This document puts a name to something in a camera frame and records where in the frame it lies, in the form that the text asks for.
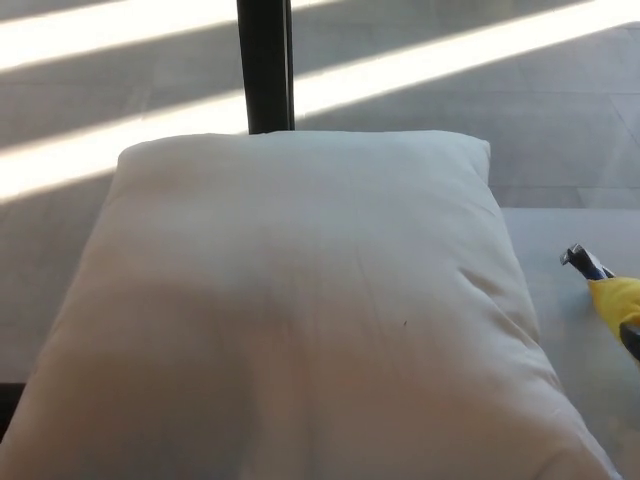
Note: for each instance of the black vertical pole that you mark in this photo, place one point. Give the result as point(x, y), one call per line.
point(265, 65)

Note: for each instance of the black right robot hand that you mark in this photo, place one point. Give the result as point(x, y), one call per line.
point(633, 342)

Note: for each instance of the white pillow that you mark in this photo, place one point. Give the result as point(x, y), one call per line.
point(300, 300)

